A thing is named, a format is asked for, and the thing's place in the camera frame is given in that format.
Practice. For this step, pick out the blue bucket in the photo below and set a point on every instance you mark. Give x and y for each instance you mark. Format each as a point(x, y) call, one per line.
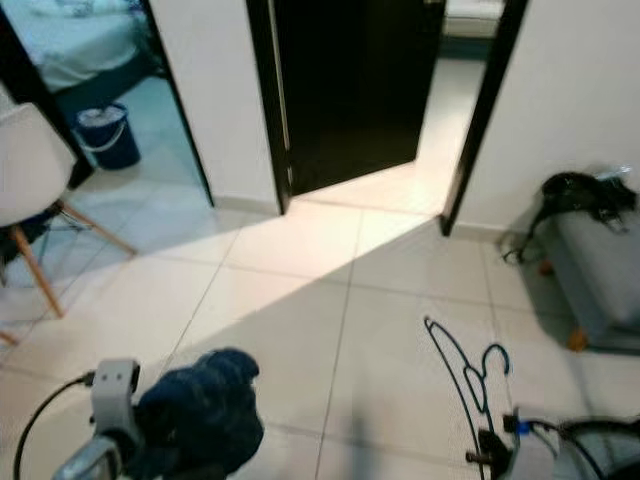
point(110, 140)

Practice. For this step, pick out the white chair wooden legs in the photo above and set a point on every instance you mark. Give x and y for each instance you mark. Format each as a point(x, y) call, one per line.
point(30, 165)

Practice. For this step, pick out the dark wooden door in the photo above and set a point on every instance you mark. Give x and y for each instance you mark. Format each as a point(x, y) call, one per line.
point(360, 90)

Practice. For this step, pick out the grey ottoman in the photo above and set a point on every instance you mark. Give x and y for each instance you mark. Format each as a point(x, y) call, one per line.
point(600, 280)

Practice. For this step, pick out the navy blue shirt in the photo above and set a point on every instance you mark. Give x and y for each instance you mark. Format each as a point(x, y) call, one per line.
point(200, 415)

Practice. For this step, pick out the black bag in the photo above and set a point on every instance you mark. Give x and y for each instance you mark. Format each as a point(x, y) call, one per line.
point(580, 192)

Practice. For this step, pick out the bed with pale sheet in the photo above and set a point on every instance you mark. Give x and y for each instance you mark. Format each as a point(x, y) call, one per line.
point(80, 40)

